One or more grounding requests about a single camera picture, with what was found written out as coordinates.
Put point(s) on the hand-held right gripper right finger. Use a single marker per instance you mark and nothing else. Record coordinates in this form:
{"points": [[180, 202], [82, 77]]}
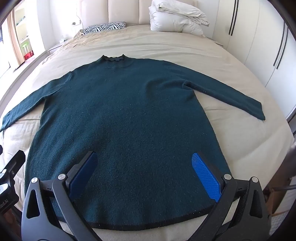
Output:
{"points": [[205, 177]]}

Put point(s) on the zebra striped pillow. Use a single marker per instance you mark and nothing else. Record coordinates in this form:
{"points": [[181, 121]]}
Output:
{"points": [[104, 27]]}

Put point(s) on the bed with beige sheet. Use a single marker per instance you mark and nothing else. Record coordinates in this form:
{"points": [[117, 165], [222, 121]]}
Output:
{"points": [[166, 46]]}

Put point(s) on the white nightstand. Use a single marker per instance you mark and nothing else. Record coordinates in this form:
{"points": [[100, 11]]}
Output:
{"points": [[56, 48]]}

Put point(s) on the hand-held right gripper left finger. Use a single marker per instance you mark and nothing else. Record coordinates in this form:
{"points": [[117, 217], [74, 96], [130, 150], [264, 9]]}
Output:
{"points": [[83, 172]]}

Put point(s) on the beige curtain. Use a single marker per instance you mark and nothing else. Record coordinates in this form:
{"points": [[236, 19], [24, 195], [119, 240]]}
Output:
{"points": [[15, 39]]}

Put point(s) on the red box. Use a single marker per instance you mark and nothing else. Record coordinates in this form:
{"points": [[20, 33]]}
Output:
{"points": [[28, 55]]}

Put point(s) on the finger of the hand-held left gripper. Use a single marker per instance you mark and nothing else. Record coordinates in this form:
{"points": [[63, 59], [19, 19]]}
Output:
{"points": [[15, 163]]}

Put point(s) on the white folded duvet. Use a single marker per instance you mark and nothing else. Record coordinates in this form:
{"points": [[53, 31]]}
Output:
{"points": [[175, 18]]}

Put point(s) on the green plastic item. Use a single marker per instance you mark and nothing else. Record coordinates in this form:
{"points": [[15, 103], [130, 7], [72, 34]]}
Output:
{"points": [[25, 47]]}

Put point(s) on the cream padded headboard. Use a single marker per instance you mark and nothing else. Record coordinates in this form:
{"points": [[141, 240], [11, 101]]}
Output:
{"points": [[124, 11]]}

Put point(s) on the white open shelf unit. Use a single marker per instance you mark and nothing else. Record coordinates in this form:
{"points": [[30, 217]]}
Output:
{"points": [[27, 30]]}

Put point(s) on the dark teal knit sweater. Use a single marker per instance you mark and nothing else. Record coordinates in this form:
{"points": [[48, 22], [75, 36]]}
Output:
{"points": [[129, 115]]}

